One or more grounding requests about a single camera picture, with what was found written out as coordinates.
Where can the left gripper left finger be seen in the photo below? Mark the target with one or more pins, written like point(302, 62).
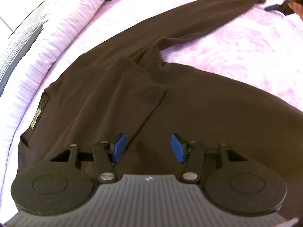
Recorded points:
point(68, 179)

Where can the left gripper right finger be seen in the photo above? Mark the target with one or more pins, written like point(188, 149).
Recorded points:
point(239, 185)

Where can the dark brown garment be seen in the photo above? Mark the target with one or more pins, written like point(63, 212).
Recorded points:
point(124, 86)

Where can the person's hand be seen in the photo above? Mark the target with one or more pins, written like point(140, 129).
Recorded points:
point(296, 6)

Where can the pink floral blanket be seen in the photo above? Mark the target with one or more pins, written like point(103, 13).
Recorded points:
point(261, 49)

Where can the grey striped pillow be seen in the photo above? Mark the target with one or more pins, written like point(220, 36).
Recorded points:
point(16, 48)

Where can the lilac folded duvet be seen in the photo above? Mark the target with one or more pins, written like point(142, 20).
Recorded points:
point(65, 20)

